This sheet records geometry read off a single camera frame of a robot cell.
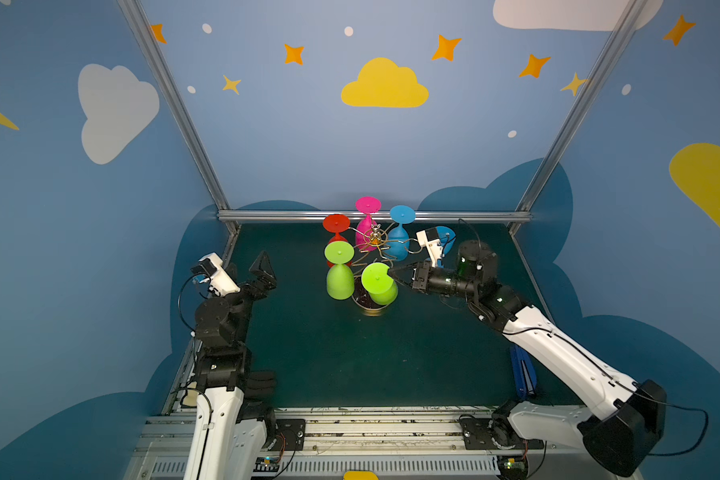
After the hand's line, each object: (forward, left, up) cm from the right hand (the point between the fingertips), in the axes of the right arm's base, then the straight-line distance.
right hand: (391, 271), depth 66 cm
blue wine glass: (+18, -3, -10) cm, 21 cm away
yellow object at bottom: (-36, +5, -34) cm, 50 cm away
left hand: (+1, +33, +2) cm, 33 cm away
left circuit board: (-35, +28, -35) cm, 57 cm away
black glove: (-17, +35, -33) cm, 51 cm away
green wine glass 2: (-3, +2, -3) cm, 5 cm away
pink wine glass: (+26, +6, -4) cm, 27 cm away
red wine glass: (+18, +15, -4) cm, 24 cm away
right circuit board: (-32, -33, -37) cm, 59 cm away
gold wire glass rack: (+14, +4, -4) cm, 15 cm away
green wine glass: (+5, +13, -13) cm, 19 cm away
